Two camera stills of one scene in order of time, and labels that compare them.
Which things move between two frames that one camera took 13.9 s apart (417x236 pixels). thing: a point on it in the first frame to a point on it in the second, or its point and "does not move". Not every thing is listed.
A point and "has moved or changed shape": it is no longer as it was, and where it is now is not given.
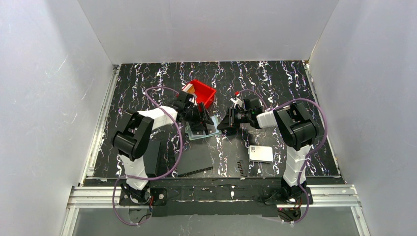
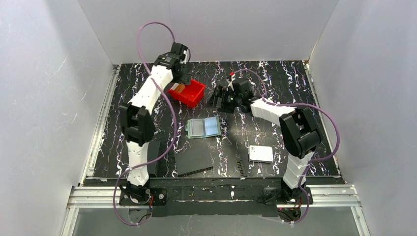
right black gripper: x=232 y=117 to x=222 y=99
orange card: x=189 y=88 to x=180 y=88
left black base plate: x=149 y=196 does not move
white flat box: x=260 y=154 does not move
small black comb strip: x=240 y=165 does not move
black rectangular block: x=151 y=157 does not move
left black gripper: x=200 y=115 to x=182 y=75
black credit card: x=210 y=128 has moved or changed shape
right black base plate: x=278 y=195 does not move
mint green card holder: x=193 y=137 does not move
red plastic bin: x=203 y=93 has moved or changed shape
